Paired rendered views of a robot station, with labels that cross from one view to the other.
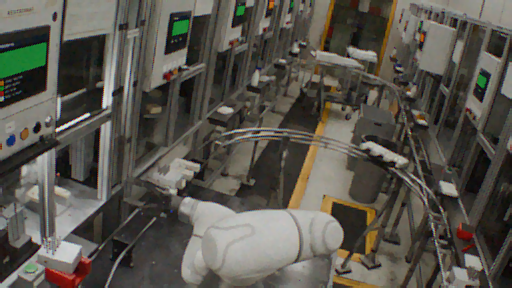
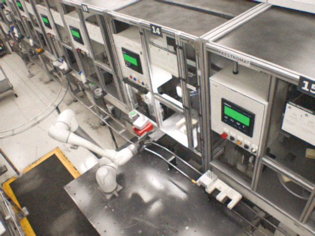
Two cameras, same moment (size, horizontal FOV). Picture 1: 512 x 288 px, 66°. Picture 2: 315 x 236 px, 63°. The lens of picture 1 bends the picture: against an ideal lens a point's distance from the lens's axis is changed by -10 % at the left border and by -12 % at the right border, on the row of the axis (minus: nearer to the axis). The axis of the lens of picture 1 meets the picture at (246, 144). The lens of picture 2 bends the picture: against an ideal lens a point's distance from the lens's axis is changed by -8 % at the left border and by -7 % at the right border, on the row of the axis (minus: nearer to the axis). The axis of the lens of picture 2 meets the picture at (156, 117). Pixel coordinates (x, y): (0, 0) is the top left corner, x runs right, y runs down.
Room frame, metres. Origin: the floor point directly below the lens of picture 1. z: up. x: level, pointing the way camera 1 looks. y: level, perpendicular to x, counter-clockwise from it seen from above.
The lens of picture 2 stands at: (2.65, -0.78, 2.81)
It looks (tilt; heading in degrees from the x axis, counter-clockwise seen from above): 41 degrees down; 135
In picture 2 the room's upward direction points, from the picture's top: 11 degrees counter-clockwise
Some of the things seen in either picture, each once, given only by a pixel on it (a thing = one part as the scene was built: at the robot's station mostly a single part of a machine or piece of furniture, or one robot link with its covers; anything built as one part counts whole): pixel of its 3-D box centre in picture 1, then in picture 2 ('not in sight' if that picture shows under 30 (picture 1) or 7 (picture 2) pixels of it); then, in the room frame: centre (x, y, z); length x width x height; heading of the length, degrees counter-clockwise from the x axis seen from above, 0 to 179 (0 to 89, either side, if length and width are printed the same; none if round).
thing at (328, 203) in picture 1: (347, 226); not in sight; (3.38, -1.02, 0.01); 1.00 x 0.55 x 0.01; 170
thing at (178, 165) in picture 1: (175, 180); (218, 191); (2.06, 0.33, 0.84); 0.36 x 0.14 x 0.10; 170
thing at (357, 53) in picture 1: (357, 74); not in sight; (8.01, -1.73, 0.48); 0.84 x 0.58 x 0.97; 178
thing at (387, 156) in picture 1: (382, 157); not in sight; (3.05, -1.02, 0.84); 0.37 x 0.14 x 0.10; 48
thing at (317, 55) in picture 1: (331, 82); not in sight; (6.83, -1.10, 0.48); 0.88 x 0.56 x 0.96; 98
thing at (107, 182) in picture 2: not in sight; (105, 177); (1.14, -0.08, 0.85); 0.18 x 0.16 x 0.22; 122
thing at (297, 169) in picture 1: (303, 124); not in sight; (5.94, -0.72, 0.01); 5.85 x 0.59 x 0.01; 170
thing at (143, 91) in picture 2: (17, 158); (134, 84); (1.01, 0.63, 1.37); 0.36 x 0.04 x 0.04; 170
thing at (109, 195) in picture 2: not in sight; (110, 188); (1.17, -0.09, 0.71); 0.22 x 0.18 x 0.06; 170
